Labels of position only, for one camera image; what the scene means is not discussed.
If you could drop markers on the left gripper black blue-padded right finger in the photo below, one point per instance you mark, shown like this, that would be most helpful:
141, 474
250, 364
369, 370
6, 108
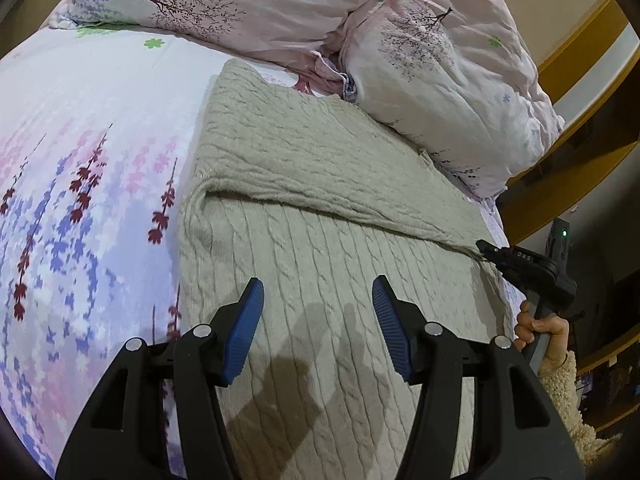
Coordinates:
517, 432

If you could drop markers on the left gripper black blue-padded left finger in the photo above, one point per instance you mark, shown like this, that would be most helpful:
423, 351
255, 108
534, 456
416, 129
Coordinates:
120, 433

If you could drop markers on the beige cable-knit sweater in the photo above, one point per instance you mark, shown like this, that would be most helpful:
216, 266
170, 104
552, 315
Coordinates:
316, 199

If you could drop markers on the fuzzy beige sleeve forearm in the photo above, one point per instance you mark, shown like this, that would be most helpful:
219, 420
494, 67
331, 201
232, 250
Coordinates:
560, 386

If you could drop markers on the person's right hand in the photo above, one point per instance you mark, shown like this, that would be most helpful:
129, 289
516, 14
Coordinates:
556, 328

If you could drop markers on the wooden shelf with clutter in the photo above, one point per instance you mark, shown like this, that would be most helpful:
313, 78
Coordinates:
608, 384

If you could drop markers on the white floral pillow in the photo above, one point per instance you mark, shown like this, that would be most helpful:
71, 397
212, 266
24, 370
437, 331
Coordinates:
455, 78

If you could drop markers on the floral bed sheet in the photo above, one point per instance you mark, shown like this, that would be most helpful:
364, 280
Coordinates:
97, 132

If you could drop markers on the pink floral quilt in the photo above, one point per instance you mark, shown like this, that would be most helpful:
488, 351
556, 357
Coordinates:
302, 36

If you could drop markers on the yellow wooden bed frame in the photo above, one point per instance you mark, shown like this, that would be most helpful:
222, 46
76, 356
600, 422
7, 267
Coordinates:
593, 81

